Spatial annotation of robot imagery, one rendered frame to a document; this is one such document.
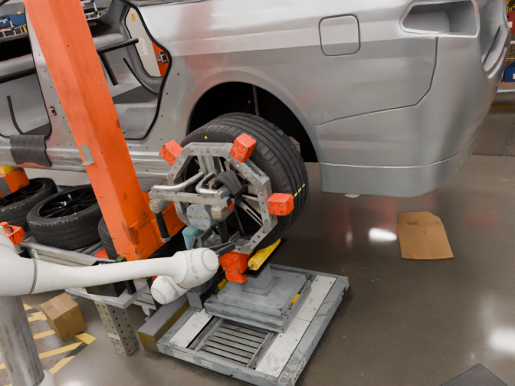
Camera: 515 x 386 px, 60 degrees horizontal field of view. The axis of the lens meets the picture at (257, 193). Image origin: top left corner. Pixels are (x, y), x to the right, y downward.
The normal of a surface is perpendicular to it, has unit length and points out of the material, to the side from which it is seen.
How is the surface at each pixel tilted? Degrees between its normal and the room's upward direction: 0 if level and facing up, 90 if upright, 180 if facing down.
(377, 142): 90
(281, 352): 0
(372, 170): 90
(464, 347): 0
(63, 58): 90
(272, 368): 0
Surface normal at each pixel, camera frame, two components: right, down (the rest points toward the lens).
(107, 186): -0.48, 0.45
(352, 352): -0.18, -0.89
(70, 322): 0.67, 0.21
